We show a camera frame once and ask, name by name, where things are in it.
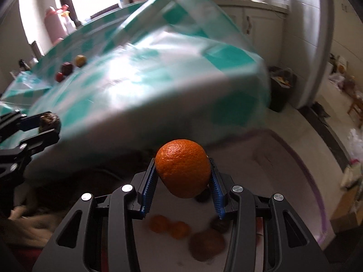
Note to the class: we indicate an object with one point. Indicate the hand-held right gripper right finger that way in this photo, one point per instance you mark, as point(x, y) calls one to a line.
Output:
point(215, 192)

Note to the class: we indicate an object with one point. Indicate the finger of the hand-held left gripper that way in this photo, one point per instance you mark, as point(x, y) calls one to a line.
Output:
point(39, 140)
point(28, 122)

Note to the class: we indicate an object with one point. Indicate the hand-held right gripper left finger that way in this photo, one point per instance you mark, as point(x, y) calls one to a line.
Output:
point(149, 189)

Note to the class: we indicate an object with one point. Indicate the large orange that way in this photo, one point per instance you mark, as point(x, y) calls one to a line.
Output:
point(183, 167)

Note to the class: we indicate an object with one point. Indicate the white plastic basin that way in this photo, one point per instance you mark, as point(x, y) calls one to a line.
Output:
point(269, 170)

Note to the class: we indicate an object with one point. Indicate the red tomato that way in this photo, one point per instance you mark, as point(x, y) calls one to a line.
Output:
point(59, 77)

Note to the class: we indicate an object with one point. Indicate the dark purple plum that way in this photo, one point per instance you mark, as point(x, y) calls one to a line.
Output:
point(67, 68)

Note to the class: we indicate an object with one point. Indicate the small yellow-brown round fruit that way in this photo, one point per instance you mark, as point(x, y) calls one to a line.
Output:
point(80, 60)

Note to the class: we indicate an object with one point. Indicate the pink thermos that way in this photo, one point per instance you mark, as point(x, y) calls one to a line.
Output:
point(54, 25)

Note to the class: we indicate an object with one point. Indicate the clear spray bottle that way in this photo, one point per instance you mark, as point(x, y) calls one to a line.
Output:
point(69, 24)

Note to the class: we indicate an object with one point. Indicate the black trash bin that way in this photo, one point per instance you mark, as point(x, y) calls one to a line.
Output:
point(282, 90)

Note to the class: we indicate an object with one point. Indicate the cardboard box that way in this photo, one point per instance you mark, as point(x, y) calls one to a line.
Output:
point(347, 206)

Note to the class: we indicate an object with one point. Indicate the white plastic bag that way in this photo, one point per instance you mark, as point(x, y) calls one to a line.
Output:
point(356, 144)

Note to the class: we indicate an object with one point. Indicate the wooden stool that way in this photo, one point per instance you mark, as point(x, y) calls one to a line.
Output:
point(356, 104)

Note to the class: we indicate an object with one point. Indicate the white cabinet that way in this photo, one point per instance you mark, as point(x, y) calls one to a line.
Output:
point(255, 25)

